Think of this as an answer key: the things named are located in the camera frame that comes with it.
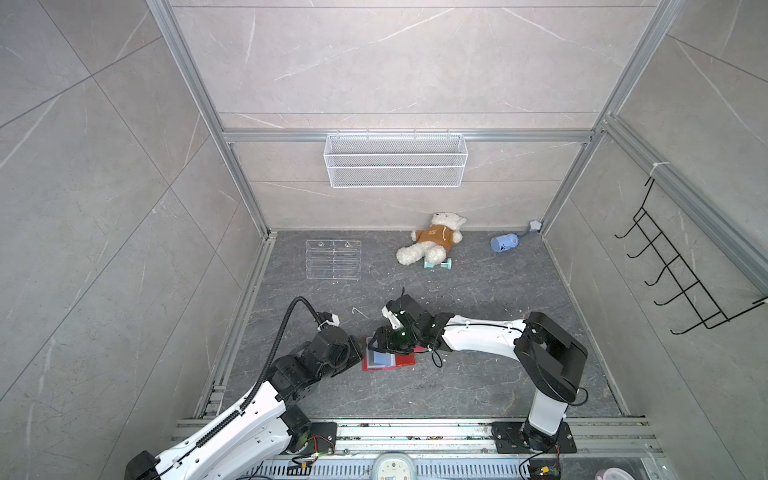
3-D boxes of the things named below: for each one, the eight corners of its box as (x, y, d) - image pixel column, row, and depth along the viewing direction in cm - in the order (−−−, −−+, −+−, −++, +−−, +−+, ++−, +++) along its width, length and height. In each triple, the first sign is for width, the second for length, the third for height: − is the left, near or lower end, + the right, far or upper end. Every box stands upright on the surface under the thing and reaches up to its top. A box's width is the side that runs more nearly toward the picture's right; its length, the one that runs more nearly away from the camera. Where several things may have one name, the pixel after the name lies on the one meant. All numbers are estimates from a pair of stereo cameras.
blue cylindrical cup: (495, 255, 115) (499, 247, 111) (489, 245, 118) (492, 236, 114) (518, 250, 117) (523, 241, 113) (511, 240, 120) (515, 231, 116)
